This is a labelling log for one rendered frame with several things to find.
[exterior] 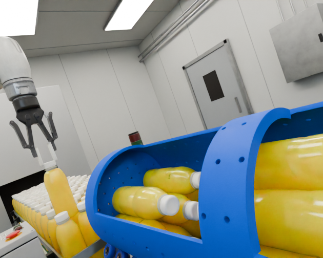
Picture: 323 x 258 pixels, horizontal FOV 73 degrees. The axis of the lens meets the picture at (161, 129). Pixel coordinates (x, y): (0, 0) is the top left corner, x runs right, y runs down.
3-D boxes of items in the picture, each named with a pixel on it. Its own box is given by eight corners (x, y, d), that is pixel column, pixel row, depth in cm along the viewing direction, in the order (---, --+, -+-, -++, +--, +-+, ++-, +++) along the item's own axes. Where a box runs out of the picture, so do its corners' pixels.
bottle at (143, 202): (105, 205, 56) (147, 212, 41) (120, 180, 59) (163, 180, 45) (126, 218, 58) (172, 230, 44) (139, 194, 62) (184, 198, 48)
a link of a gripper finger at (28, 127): (30, 114, 73) (25, 114, 72) (35, 147, 72) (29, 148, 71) (28, 116, 76) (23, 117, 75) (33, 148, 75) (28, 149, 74)
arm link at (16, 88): (34, 76, 73) (41, 92, 74) (31, 85, 80) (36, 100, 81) (2, 80, 68) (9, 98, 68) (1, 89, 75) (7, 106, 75)
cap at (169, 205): (156, 209, 43) (161, 209, 41) (164, 191, 45) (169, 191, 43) (169, 218, 44) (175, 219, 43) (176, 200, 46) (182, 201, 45)
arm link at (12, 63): (41, 79, 78) (13, 91, 81) (26, 37, 78) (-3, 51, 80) (17, 74, 68) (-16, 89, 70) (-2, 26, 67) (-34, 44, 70)
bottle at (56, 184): (80, 213, 75) (61, 163, 74) (59, 224, 72) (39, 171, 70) (77, 209, 81) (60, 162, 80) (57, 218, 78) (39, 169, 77)
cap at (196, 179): (204, 174, 53) (210, 174, 52) (201, 191, 51) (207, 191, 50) (193, 169, 51) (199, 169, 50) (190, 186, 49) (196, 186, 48)
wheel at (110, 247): (111, 243, 63) (117, 244, 64) (104, 240, 66) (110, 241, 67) (107, 261, 61) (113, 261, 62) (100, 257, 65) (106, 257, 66)
